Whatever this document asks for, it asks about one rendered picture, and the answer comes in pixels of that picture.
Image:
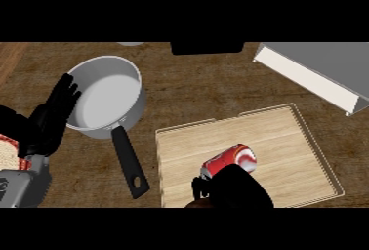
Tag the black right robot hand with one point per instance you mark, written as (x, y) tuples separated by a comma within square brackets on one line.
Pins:
[(238, 190)]

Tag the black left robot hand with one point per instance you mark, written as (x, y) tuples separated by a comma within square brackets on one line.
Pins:
[(48, 123)]

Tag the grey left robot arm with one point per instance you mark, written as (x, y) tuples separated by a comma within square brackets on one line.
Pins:
[(21, 187)]

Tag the brown sweet potato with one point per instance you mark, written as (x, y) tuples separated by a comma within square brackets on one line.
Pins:
[(199, 204)]

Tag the pale wooden tray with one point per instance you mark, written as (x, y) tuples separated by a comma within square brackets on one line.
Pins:
[(284, 143)]

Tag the white and grey tiered shelf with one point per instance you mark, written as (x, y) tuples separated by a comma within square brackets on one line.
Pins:
[(331, 70)]

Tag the red and white can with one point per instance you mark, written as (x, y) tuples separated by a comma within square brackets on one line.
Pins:
[(231, 159)]

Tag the red and beige woven mat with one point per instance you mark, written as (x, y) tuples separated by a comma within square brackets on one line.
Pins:
[(10, 153)]

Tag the pale round object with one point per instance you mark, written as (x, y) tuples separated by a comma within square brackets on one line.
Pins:
[(131, 43)]

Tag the black appliance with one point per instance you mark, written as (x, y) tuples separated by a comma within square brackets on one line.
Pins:
[(207, 48)]

